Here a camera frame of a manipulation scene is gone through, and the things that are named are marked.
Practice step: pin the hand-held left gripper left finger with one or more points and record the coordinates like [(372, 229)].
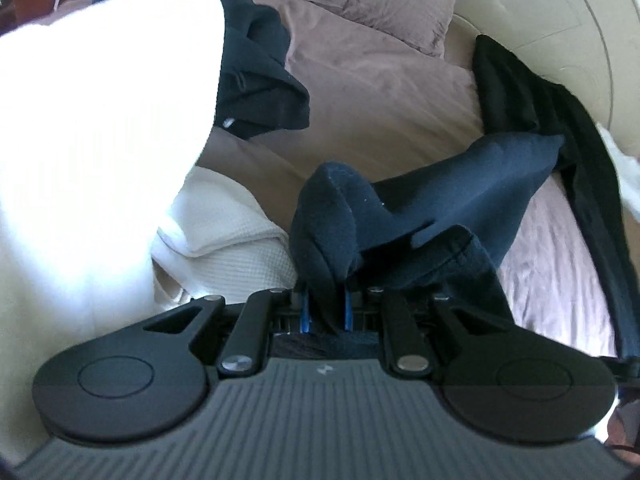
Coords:
[(304, 312)]

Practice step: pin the cream waffle-knit cloth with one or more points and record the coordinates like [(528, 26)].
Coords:
[(225, 220)]

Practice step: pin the dark navy pants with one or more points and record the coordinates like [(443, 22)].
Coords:
[(380, 110)]

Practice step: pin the large white cloth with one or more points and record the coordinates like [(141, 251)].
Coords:
[(100, 135)]

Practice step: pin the taupe pillow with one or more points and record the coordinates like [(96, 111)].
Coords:
[(400, 5)]

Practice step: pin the navy fleece garment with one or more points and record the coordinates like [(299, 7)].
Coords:
[(450, 185)]

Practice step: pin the black pants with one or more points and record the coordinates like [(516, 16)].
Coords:
[(525, 95)]

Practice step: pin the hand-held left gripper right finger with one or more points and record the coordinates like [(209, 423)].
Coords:
[(348, 312)]

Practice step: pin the black hooded garment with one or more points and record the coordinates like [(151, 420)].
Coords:
[(260, 85)]

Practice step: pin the small white cloth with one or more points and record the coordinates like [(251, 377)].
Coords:
[(622, 165)]

